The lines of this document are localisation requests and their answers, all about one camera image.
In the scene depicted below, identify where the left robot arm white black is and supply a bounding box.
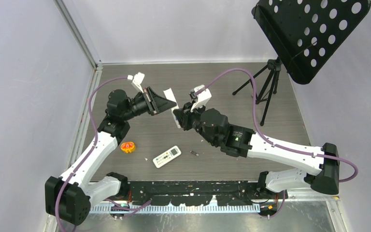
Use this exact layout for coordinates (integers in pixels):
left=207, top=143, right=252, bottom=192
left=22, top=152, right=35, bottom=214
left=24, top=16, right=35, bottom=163
left=44, top=87, right=177, bottom=226

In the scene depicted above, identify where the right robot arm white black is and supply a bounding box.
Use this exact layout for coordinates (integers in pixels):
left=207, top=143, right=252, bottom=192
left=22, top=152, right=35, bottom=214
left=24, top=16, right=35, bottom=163
left=173, top=103, right=340, bottom=199

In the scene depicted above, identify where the black perforated music stand tray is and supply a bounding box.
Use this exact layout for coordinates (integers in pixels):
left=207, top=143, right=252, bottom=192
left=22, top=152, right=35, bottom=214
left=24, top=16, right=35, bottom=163
left=251, top=0, right=371, bottom=85

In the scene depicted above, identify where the orange yellow round toy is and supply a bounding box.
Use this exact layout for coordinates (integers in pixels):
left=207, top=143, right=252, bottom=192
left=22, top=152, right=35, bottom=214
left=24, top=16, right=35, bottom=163
left=120, top=142, right=136, bottom=153

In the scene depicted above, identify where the black tripod stand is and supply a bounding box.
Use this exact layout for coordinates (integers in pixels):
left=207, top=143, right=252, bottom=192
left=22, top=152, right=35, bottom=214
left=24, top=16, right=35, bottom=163
left=231, top=62, right=285, bottom=129

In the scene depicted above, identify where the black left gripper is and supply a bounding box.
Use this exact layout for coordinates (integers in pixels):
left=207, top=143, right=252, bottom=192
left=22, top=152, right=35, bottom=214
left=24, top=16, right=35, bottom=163
left=122, top=87, right=176, bottom=121

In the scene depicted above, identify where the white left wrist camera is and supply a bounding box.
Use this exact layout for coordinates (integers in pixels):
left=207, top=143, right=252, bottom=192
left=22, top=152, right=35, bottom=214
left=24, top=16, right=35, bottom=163
left=127, top=72, right=145, bottom=93

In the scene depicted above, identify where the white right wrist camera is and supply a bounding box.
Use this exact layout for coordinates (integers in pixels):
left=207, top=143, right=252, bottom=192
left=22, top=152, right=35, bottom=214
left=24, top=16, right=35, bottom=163
left=190, top=85, right=212, bottom=112

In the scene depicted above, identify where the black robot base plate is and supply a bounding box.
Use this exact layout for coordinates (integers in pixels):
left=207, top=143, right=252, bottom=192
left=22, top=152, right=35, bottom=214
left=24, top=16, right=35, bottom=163
left=109, top=180, right=283, bottom=206

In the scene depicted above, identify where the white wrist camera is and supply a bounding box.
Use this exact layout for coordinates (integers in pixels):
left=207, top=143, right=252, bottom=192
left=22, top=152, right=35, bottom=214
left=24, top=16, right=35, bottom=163
left=127, top=72, right=145, bottom=93
left=190, top=85, right=212, bottom=112

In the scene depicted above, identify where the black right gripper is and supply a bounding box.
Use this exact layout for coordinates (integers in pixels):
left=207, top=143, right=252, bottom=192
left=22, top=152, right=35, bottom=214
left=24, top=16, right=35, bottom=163
left=173, top=100, right=217, bottom=146

